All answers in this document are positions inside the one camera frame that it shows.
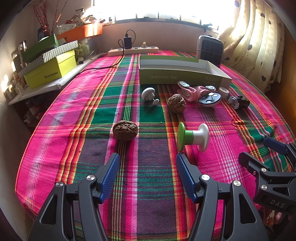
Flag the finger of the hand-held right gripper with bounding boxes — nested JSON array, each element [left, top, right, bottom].
[[264, 136, 296, 160], [238, 152, 296, 184]]

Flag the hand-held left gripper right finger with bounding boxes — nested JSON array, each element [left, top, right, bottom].
[[176, 152, 270, 241]]

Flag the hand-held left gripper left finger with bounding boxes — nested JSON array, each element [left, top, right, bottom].
[[28, 152, 121, 241]]

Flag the green and white spool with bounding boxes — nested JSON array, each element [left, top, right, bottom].
[[177, 122, 210, 153]]

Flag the brown wrinkled walnut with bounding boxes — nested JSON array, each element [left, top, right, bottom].
[[112, 120, 138, 142], [167, 93, 186, 113]]

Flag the black plastic clip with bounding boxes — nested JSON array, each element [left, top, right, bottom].
[[228, 95, 250, 110]]

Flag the black disc with holes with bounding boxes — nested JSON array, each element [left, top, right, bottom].
[[198, 92, 222, 109]]

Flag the small white tape roll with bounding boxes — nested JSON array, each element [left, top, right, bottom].
[[218, 87, 230, 100]]

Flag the pink plastic clip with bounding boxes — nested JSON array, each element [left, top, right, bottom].
[[194, 85, 218, 99]]

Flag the pink tape dispenser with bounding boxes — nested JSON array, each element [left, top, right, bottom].
[[177, 81, 197, 102]]

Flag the white mushroom-shaped knob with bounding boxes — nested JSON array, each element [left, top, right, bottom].
[[142, 87, 160, 105]]

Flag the green and white cardboard box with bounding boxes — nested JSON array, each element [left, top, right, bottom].
[[139, 55, 232, 86]]

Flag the pink green plaid tablecloth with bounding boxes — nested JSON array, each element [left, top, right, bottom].
[[15, 49, 296, 241]]

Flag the cream curtain with hearts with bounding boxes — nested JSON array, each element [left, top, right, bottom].
[[217, 0, 287, 86]]

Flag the white shelf board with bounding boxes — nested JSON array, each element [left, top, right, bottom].
[[8, 58, 100, 106]]

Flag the grey portable heater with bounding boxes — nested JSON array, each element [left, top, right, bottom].
[[196, 35, 224, 67]]

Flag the yellow-green cardboard box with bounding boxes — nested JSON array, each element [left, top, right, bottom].
[[24, 50, 77, 89]]

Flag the beige power strip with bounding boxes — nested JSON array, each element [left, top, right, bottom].
[[108, 46, 159, 57]]

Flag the green figurine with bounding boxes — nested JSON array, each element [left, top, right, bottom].
[[75, 43, 90, 63]]

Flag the row of small bottles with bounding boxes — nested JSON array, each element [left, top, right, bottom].
[[0, 70, 28, 100]]

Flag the striped grey white box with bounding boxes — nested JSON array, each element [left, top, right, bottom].
[[18, 40, 79, 79]]

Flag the green box lid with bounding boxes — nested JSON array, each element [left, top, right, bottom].
[[23, 34, 59, 63]]

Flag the orange plastic tray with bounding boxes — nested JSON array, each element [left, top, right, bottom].
[[56, 24, 103, 43]]

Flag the shiny metal jar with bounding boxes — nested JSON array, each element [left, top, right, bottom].
[[17, 40, 27, 67]]

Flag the pile of small packets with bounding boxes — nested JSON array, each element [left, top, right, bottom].
[[57, 8, 109, 30]]

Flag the window with metal bars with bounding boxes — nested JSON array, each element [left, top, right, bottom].
[[92, 0, 232, 28]]

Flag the black charger with cable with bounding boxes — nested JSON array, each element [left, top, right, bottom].
[[81, 30, 134, 72]]

